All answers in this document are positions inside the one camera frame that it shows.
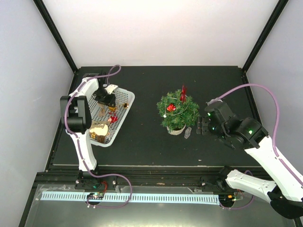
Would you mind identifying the small gold star ornament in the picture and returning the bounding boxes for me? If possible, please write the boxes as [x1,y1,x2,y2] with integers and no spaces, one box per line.
[89,132,96,140]

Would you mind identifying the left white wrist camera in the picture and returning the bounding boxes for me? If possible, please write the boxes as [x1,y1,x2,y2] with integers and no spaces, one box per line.
[105,84,118,94]

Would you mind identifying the gold bell ornament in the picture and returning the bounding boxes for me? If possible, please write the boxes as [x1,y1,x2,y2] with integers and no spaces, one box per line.
[123,103,129,109]

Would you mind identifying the burlap bow ornament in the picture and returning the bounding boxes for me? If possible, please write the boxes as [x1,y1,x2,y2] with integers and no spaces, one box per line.
[98,104,105,117]

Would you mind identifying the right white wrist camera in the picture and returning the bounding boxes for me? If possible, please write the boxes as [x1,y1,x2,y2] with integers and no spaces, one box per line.
[207,97,223,105]

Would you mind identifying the clear battery box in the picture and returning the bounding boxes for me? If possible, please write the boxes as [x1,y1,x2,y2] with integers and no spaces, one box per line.
[184,127,192,139]

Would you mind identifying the gold gift box ornament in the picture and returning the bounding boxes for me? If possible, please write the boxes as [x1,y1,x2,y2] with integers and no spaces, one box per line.
[108,106,118,113]

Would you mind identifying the white slotted cable duct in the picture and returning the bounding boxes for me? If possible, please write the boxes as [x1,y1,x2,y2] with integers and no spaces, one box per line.
[40,191,220,205]

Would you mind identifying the small santa figure ornament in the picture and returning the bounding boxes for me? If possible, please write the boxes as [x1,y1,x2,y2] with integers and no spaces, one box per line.
[107,116,118,123]

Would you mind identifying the red star ornament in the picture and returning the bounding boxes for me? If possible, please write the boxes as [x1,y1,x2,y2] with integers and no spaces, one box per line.
[180,85,187,103]

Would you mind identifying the small green christmas tree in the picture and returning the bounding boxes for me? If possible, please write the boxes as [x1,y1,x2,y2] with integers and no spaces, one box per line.
[156,89,200,130]

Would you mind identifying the white tree pot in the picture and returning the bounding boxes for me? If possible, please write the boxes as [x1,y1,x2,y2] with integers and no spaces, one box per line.
[167,125,186,135]

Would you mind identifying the brown pine cone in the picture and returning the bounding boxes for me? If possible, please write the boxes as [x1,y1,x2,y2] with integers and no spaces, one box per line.
[96,135,106,143]

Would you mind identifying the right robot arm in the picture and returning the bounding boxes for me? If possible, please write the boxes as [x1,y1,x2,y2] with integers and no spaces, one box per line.
[197,101,303,219]

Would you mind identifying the silver star ornament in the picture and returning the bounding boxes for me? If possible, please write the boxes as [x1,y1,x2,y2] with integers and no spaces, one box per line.
[106,131,116,143]

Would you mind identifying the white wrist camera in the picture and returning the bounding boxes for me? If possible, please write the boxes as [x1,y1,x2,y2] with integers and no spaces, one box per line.
[105,84,118,94]
[207,97,223,105]

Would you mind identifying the red gift box ornament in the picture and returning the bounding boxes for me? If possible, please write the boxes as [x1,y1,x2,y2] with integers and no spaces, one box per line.
[166,103,176,112]

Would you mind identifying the white perforated plastic basket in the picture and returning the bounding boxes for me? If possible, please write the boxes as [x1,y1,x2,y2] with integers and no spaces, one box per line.
[89,88,135,147]

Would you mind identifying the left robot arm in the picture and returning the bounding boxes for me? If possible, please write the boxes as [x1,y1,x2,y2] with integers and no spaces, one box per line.
[60,74,116,172]

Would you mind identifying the white ball string lights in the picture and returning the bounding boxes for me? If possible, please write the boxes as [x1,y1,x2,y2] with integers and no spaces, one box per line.
[162,96,199,118]

